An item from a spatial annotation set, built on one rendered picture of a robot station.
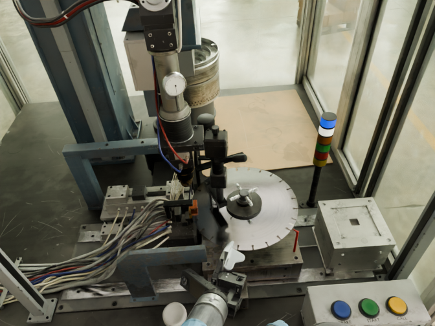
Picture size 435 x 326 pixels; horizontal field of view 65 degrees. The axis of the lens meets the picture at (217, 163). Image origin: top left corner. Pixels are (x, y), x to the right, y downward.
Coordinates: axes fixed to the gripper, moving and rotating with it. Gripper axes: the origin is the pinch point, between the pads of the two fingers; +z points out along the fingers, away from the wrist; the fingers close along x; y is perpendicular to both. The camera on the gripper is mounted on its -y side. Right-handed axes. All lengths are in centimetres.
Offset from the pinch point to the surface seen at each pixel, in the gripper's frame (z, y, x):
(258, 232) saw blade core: 4.1, 6.8, 10.3
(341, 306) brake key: -4.7, 31.3, 0.3
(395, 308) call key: -2.0, 43.8, 2.3
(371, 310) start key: -3.9, 38.3, 0.9
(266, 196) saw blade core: 16.0, 6.0, 17.8
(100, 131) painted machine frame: 33, -67, 24
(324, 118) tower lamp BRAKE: 18, 18, 44
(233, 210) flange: 7.9, -2.2, 13.6
